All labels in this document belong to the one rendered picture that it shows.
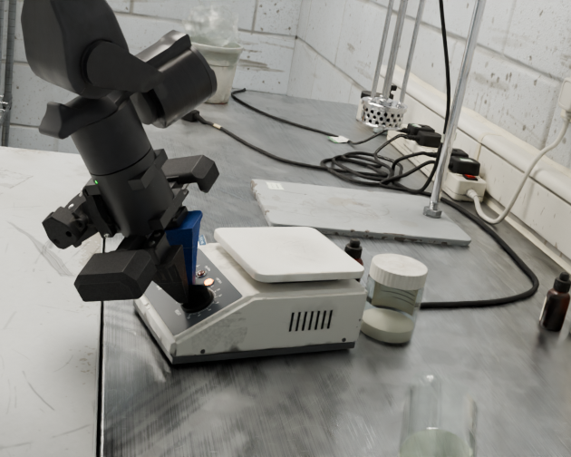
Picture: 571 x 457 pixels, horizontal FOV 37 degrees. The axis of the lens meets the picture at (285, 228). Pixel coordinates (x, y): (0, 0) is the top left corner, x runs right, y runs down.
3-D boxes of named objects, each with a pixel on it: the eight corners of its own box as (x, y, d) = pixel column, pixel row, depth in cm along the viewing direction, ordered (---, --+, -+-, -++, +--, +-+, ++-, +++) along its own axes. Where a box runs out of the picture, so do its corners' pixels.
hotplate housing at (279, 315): (169, 370, 77) (179, 289, 75) (128, 306, 88) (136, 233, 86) (376, 351, 88) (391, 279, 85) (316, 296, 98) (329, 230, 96)
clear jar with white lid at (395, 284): (408, 351, 89) (424, 280, 86) (352, 335, 90) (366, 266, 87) (416, 329, 94) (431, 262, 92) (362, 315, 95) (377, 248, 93)
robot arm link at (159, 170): (192, 98, 78) (135, 108, 81) (99, 218, 64) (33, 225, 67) (223, 174, 83) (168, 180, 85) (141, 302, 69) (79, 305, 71)
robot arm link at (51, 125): (54, 117, 65) (147, 59, 69) (20, 109, 69) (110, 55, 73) (93, 192, 68) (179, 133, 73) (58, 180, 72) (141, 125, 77)
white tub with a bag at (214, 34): (158, 92, 190) (169, -7, 183) (199, 88, 201) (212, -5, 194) (208, 108, 183) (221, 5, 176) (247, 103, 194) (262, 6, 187)
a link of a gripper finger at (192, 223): (204, 209, 79) (149, 215, 81) (188, 233, 76) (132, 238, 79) (229, 268, 82) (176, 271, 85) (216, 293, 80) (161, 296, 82)
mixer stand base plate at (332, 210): (270, 228, 117) (271, 221, 117) (248, 183, 135) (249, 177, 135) (472, 247, 124) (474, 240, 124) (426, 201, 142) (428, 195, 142)
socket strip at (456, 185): (453, 200, 145) (459, 176, 144) (385, 139, 182) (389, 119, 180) (483, 203, 147) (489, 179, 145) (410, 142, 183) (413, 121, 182)
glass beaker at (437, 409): (419, 514, 66) (424, 452, 74) (495, 486, 64) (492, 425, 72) (373, 442, 65) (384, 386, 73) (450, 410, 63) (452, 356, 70)
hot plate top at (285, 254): (256, 284, 79) (258, 275, 79) (209, 235, 89) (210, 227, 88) (367, 278, 84) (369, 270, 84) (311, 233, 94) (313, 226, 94)
